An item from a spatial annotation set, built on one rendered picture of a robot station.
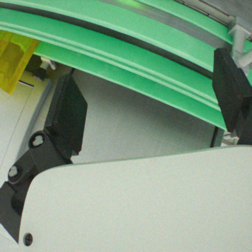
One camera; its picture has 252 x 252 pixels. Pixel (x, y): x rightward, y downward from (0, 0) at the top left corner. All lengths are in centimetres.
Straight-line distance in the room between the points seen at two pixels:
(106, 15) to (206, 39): 13
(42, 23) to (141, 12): 17
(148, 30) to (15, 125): 38
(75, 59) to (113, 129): 19
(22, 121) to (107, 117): 21
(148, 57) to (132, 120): 23
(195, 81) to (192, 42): 8
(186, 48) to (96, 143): 33
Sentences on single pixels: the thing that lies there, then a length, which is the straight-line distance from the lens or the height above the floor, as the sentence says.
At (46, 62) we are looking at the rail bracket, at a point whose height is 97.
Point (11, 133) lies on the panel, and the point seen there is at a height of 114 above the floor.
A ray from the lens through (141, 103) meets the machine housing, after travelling 52.
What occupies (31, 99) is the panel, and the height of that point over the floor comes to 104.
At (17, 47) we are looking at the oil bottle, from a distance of 39.
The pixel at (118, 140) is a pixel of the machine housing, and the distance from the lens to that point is 50.
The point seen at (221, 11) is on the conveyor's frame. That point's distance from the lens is 30.
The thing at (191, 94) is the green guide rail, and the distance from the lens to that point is 34.
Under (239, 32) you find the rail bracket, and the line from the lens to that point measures 29.
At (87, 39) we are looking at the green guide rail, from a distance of 32.
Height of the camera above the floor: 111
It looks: 11 degrees down
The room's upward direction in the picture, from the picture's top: 159 degrees counter-clockwise
